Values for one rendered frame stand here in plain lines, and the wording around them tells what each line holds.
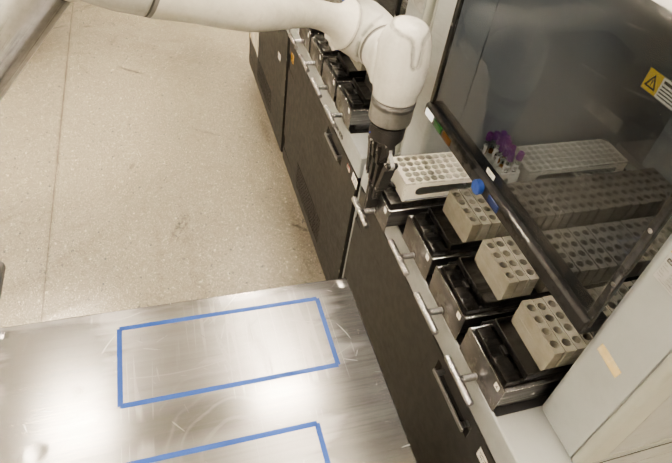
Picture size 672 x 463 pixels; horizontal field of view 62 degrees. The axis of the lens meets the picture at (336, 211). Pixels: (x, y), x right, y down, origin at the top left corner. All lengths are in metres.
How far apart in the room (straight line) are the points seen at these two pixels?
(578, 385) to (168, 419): 0.64
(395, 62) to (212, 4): 0.35
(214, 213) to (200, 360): 1.46
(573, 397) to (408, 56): 0.64
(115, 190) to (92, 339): 1.56
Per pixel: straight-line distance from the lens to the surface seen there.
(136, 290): 2.12
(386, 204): 1.26
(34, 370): 1.00
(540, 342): 1.04
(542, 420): 1.12
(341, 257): 1.77
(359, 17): 1.15
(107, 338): 1.00
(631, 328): 0.89
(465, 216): 1.18
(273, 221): 2.33
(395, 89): 1.07
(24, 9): 1.05
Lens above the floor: 1.63
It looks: 42 degrees down
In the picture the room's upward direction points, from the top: 9 degrees clockwise
